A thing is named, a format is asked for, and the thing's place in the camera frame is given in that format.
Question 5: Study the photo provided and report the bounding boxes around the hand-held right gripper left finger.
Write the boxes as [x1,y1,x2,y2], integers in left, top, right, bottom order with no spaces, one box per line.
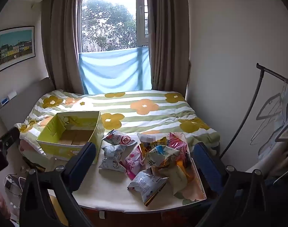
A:
[19,142,97,227]

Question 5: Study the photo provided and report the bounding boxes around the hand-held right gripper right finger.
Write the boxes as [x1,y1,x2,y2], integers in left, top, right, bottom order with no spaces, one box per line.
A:
[193,142,268,227]

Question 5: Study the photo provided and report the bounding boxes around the cream white snack packet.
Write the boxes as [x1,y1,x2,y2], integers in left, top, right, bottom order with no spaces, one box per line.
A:
[158,166,189,194]

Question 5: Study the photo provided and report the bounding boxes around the pink striped snack packet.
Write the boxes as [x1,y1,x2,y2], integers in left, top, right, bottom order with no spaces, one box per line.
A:
[169,132,190,168]

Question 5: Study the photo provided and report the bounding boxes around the green cardboard box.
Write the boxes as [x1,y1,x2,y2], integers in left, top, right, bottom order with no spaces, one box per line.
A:
[36,111,105,165]

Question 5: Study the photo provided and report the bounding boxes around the gold snack packet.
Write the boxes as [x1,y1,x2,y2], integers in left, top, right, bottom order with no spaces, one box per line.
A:
[139,142,168,156]

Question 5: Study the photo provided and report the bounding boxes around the grey blue snack packet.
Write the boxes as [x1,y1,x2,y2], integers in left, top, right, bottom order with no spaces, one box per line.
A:
[98,144,127,173]

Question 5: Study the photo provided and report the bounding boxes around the red white snack packet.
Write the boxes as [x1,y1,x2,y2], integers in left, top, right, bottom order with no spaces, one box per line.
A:
[102,130,137,148]

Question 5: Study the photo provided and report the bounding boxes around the plain pink snack packet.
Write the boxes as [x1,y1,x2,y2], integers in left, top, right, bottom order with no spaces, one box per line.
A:
[120,147,144,180]

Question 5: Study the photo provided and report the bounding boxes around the blue white small box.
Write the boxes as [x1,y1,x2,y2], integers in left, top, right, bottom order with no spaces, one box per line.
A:
[0,91,17,106]

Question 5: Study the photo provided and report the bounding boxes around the crumpled yellow blue packet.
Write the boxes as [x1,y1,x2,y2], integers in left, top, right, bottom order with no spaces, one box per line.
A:
[144,145,180,171]

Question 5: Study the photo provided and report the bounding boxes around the grey headboard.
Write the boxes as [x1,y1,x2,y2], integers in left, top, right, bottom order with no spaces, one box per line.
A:
[0,77,56,130]

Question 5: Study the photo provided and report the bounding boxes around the clear snack packet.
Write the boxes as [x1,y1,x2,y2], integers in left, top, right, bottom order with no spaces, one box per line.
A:
[137,133,168,145]

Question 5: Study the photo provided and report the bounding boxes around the white blue snack packet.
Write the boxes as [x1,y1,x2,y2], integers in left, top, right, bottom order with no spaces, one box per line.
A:
[127,168,168,206]

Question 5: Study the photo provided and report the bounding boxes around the black clothes rack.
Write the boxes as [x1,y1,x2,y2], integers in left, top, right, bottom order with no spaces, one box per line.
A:
[219,63,288,161]

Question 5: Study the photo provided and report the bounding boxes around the floral striped blanket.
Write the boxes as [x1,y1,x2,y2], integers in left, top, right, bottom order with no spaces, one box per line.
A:
[19,89,221,152]

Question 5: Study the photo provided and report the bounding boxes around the light blue cloth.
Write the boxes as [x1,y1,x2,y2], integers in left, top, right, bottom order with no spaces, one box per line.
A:
[78,47,152,95]

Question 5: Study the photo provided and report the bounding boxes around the brown curtain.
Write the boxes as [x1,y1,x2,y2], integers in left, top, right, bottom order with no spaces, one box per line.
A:
[147,0,190,93]
[41,0,86,95]

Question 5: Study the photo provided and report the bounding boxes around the window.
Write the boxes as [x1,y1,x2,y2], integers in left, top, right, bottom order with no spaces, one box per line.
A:
[79,0,150,52]

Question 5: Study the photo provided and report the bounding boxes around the framed wall picture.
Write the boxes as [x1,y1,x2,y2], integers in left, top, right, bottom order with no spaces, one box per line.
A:
[0,26,36,74]

